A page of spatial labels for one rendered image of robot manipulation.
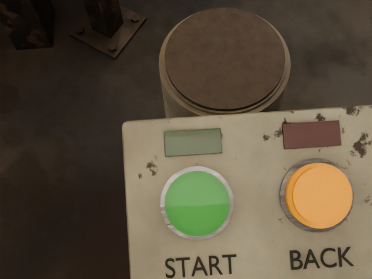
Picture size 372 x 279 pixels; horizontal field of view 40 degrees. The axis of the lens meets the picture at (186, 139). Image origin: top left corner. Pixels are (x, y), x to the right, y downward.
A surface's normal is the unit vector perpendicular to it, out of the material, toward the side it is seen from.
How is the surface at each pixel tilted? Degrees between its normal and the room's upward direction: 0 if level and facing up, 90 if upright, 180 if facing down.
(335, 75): 0
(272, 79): 0
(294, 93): 0
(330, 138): 20
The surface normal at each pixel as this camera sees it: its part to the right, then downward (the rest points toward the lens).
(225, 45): -0.03, -0.41
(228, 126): 0.00, -0.07
